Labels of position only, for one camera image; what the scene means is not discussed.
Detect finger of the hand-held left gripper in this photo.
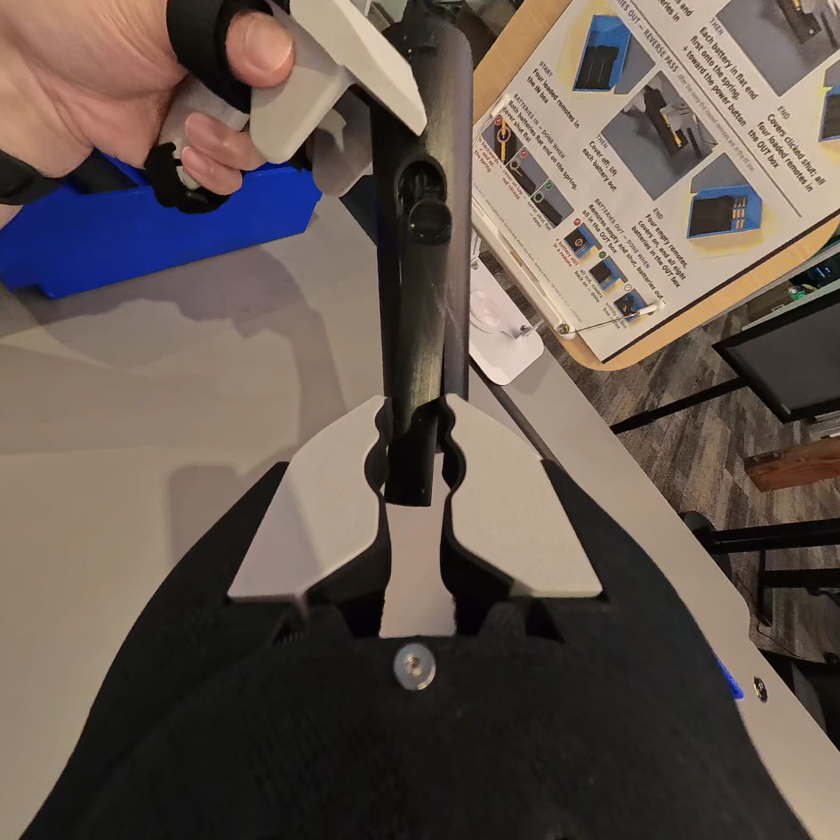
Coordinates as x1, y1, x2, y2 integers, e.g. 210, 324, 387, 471
250, 0, 429, 165
313, 105, 384, 198

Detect person's left hand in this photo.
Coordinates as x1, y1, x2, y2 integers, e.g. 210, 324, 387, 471
0, 0, 296, 211

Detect instruction sheet on stand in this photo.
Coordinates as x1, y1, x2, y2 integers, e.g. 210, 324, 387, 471
473, 0, 840, 372

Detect black remote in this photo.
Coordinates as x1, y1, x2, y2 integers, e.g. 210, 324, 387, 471
368, 20, 476, 509

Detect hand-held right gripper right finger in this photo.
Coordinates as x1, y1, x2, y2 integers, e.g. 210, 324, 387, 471
444, 394, 605, 631

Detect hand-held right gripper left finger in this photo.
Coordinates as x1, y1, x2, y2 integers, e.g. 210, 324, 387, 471
230, 394, 391, 631

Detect blue plastic bin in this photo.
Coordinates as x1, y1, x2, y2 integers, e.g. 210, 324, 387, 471
0, 151, 322, 300

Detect white sign stand base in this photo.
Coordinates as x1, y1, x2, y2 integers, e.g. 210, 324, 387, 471
466, 263, 546, 385

